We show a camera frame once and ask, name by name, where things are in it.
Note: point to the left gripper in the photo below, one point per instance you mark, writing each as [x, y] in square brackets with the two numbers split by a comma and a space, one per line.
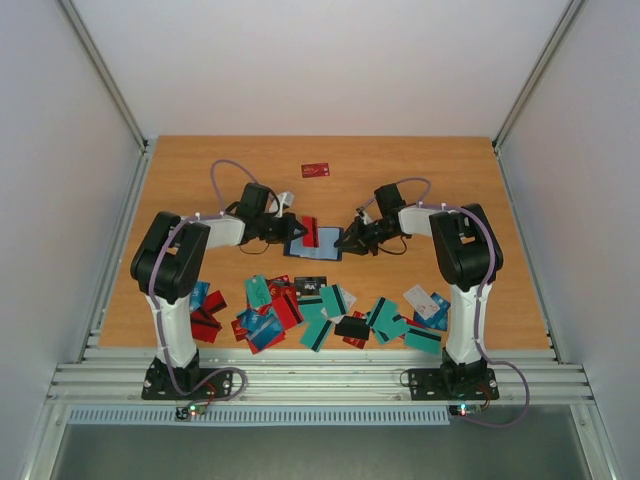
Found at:
[290, 224]

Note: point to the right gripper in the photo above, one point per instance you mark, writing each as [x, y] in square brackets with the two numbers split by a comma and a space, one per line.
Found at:
[364, 235]

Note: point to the red striped card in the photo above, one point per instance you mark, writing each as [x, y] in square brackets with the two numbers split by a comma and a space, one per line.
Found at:
[204, 326]
[311, 240]
[287, 311]

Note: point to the teal VIP card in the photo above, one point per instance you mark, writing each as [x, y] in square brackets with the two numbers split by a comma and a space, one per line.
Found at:
[257, 291]

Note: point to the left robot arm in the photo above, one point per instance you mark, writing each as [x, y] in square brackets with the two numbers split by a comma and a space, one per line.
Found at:
[166, 267]

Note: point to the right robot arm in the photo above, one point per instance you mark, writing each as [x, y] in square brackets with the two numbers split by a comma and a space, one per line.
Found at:
[468, 256]

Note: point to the black VIP card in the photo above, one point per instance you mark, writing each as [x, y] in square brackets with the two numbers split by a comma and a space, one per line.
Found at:
[310, 285]

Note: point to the teal striped card centre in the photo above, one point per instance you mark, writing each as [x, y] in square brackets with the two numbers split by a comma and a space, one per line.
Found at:
[333, 304]

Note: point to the teal striped card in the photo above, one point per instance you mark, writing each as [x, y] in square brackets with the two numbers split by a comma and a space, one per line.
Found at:
[333, 304]
[316, 333]
[423, 340]

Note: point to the lone red card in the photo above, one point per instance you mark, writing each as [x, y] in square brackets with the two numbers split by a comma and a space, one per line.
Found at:
[315, 170]

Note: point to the white floral card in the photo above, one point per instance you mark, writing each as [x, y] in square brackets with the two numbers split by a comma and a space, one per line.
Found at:
[421, 302]

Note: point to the black card lower centre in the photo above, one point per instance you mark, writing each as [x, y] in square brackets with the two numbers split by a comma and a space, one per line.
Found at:
[352, 327]

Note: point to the teal striped card lower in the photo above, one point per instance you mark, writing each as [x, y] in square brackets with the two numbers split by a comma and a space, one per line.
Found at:
[316, 333]

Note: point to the blue card pile centre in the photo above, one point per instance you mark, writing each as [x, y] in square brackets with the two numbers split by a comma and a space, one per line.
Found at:
[259, 331]

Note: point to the blue card right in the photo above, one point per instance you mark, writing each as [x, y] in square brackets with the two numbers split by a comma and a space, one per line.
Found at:
[439, 319]

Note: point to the blue card left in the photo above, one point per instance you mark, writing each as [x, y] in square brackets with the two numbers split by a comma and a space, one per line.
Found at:
[199, 294]

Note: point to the teal striped card right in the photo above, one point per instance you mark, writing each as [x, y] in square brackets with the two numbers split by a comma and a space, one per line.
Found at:
[423, 340]

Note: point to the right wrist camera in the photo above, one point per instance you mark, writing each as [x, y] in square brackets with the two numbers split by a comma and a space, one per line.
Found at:
[363, 216]

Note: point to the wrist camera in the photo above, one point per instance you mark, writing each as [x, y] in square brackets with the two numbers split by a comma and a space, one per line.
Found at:
[286, 199]
[363, 216]

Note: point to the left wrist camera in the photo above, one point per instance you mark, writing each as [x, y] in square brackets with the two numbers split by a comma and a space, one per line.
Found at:
[286, 199]

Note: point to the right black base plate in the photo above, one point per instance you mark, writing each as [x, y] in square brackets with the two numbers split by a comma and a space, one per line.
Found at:
[428, 384]

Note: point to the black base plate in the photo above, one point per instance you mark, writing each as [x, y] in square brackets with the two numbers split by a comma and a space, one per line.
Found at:
[428, 384]
[157, 384]

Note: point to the grey slotted cable duct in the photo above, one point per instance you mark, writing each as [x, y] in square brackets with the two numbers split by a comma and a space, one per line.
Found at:
[262, 416]

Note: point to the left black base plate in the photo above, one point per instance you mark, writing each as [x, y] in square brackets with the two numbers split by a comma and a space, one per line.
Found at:
[157, 384]

